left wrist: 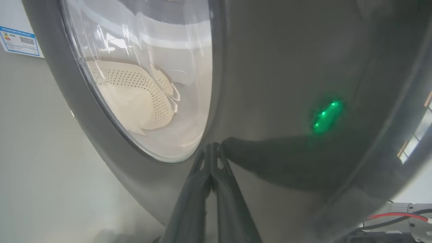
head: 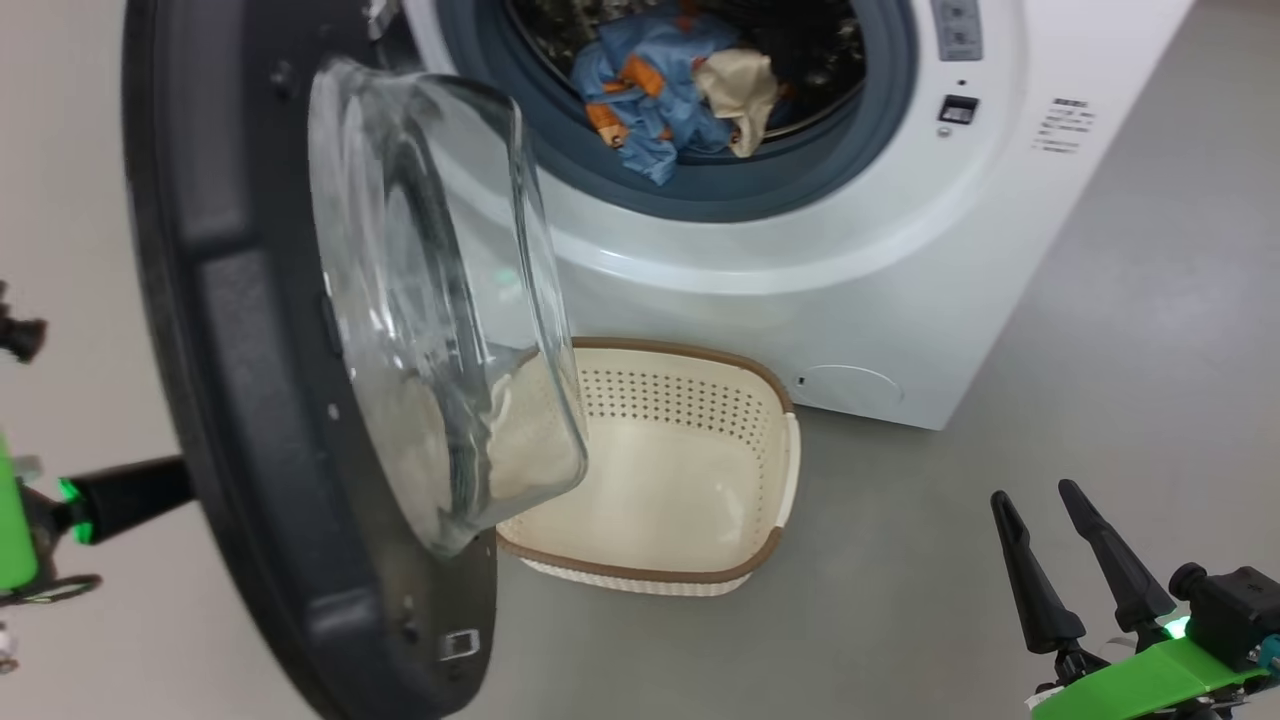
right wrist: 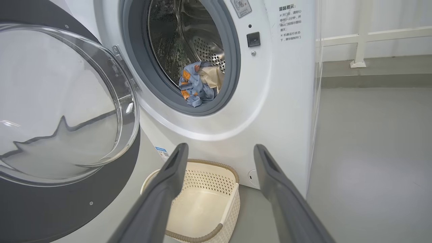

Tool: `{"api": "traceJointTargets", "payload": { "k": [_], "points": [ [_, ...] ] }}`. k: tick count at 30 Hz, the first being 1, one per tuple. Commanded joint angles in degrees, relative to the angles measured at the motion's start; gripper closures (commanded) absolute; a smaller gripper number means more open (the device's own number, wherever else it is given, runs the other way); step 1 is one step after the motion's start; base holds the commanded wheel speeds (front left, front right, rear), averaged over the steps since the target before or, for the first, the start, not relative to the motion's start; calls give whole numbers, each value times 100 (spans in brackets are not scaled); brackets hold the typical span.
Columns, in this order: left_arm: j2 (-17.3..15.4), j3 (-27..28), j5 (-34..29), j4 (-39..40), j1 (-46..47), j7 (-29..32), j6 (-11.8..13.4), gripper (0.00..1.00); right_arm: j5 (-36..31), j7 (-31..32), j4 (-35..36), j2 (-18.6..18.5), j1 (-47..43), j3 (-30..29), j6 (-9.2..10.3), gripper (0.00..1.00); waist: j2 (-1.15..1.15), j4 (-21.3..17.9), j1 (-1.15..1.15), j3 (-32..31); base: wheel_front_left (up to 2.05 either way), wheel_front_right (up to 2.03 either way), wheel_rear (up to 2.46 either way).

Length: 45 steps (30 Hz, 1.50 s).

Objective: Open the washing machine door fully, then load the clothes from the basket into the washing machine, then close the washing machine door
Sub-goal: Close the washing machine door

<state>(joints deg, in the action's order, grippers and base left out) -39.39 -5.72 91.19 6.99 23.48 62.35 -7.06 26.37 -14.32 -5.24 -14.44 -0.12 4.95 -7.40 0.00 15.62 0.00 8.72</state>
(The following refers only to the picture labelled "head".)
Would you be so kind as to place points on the grey rubber door seal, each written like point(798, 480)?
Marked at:
point(760, 185)

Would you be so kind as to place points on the cream cloth garment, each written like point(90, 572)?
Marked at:
point(740, 90)

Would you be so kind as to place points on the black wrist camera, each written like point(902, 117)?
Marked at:
point(1240, 610)
point(20, 335)

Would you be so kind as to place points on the cream perforated laundry basket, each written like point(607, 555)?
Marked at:
point(680, 480)

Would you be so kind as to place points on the printed text washer sticker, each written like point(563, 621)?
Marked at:
point(1062, 125)

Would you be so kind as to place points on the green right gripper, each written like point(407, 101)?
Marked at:
point(1150, 680)

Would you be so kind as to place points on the black door latch socket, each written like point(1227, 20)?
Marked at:
point(957, 109)

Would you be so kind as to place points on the black round glass washer door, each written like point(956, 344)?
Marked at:
point(230, 300)

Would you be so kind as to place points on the blue printed striped-collar shirt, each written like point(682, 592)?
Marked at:
point(650, 150)

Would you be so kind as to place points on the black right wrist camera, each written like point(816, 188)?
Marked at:
point(1240, 610)

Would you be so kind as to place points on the round white filter cover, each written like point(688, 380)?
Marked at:
point(850, 388)

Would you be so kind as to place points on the white front-load washing machine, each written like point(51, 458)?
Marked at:
point(880, 300)

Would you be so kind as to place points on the grey washer panel label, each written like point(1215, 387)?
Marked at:
point(957, 30)

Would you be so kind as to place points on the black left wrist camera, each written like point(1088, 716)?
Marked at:
point(20, 335)

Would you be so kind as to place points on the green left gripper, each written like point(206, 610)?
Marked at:
point(12, 530)

